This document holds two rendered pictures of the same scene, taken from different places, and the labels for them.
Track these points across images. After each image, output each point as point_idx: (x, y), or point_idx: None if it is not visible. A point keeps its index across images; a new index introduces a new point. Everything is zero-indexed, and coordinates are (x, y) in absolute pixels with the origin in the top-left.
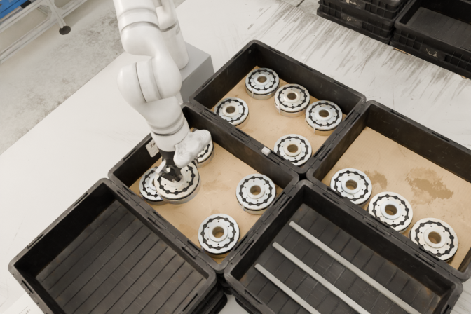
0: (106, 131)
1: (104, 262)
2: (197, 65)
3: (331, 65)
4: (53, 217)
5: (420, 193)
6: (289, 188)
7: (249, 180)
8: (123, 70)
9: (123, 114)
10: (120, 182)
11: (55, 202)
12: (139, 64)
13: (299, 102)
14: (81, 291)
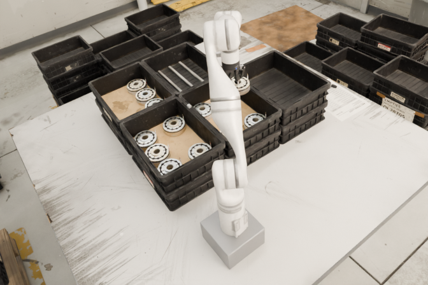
0: (304, 205)
1: (288, 100)
2: (214, 213)
3: (106, 219)
4: (335, 152)
5: (126, 104)
6: (185, 91)
7: (204, 113)
8: (236, 11)
9: (290, 217)
10: (273, 105)
11: (337, 161)
12: (228, 13)
13: (154, 147)
14: (299, 93)
